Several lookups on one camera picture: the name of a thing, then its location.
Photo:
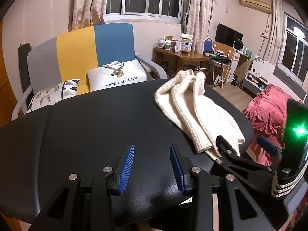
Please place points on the dark clothes pile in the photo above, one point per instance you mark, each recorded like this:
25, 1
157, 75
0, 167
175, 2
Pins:
217, 56

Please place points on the beige patterned curtain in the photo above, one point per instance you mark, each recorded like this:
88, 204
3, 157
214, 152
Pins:
198, 16
86, 4
273, 28

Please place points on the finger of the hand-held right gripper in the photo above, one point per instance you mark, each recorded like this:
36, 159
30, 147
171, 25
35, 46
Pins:
266, 146
245, 168

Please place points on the black flat screen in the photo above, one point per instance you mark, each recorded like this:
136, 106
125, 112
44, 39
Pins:
227, 35

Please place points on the triangle pattern pillow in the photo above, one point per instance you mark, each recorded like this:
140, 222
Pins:
53, 93

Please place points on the glass jar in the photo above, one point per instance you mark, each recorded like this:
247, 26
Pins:
160, 43

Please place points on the orange wooden wardrobe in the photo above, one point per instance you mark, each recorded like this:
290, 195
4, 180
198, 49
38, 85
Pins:
3, 77

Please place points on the grey yellow blue sofa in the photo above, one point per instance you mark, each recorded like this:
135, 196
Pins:
72, 53

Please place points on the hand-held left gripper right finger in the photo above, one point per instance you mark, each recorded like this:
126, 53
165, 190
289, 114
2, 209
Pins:
178, 170

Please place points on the white power strip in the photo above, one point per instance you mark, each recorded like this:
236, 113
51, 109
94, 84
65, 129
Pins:
217, 80

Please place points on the cream knit sweater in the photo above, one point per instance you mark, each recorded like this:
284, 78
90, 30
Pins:
192, 105

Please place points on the white metal pole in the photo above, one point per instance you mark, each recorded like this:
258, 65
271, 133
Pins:
212, 9

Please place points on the pink ruffled blanket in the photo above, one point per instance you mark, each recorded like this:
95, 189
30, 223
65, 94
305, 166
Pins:
264, 115

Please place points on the small white fan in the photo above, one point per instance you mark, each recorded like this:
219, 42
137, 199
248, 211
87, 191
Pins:
238, 45

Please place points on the brown wooden desk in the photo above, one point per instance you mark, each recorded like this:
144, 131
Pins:
182, 56

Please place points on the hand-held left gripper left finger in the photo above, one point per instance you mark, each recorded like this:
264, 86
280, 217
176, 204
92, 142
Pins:
125, 170

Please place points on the wooden chair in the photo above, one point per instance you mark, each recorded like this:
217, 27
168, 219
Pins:
222, 47

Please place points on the beige air conditioner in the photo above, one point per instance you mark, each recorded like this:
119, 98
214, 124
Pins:
255, 4

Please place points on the white deer print pillow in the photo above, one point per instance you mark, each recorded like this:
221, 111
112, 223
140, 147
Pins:
118, 77

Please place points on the low white cabinet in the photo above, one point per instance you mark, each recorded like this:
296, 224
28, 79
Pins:
255, 80

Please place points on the white carton box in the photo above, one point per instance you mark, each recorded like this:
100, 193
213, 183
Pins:
186, 43

